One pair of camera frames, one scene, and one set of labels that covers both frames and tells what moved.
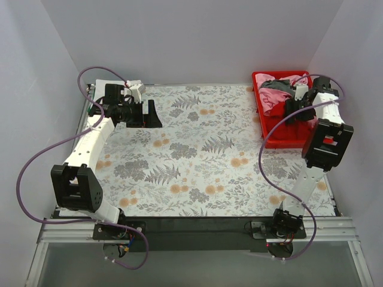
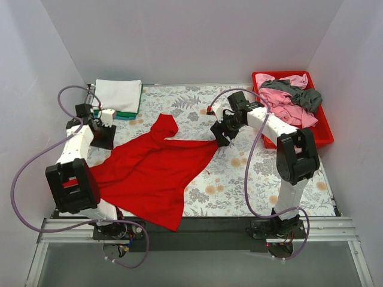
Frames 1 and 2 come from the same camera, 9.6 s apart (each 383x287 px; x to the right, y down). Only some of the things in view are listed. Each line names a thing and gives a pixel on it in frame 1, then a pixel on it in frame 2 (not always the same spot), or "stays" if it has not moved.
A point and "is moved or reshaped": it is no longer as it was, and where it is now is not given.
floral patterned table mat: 207,158 stays
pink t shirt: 270,97 stays
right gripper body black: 295,106 -> 218,131
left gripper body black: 139,114 -> 102,131
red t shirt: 289,130 is moved or reshaped
